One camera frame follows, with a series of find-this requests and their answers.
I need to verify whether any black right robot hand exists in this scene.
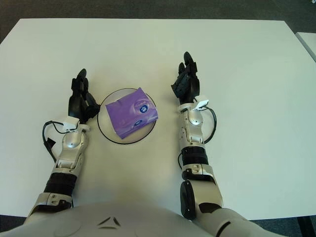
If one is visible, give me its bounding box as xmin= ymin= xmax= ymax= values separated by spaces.
xmin=169 ymin=51 xmax=201 ymax=106

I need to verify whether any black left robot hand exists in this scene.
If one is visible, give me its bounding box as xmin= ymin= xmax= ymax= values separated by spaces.
xmin=68 ymin=68 xmax=101 ymax=124

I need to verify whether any purple tissue paper pack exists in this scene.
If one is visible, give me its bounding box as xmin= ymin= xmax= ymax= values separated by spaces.
xmin=105 ymin=86 xmax=159 ymax=139

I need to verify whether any white plate black rim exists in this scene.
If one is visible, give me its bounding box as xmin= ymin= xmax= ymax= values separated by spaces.
xmin=97 ymin=88 xmax=158 ymax=145

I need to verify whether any grey robot torso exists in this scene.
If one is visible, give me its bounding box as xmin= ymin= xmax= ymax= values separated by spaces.
xmin=0 ymin=200 xmax=213 ymax=237

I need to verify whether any white side table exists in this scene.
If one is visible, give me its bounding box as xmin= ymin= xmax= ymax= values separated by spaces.
xmin=295 ymin=32 xmax=316 ymax=64

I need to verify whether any dark table leg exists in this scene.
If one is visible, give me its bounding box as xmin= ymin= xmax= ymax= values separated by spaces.
xmin=297 ymin=216 xmax=316 ymax=237

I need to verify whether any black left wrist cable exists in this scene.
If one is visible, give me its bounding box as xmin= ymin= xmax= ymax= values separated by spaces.
xmin=42 ymin=120 xmax=72 ymax=163

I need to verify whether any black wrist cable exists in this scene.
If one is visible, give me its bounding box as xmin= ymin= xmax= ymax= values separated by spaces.
xmin=42 ymin=120 xmax=72 ymax=163
xmin=202 ymin=106 xmax=217 ymax=144

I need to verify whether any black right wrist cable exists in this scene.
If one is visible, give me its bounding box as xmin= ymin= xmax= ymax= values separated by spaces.
xmin=202 ymin=106 xmax=217 ymax=144

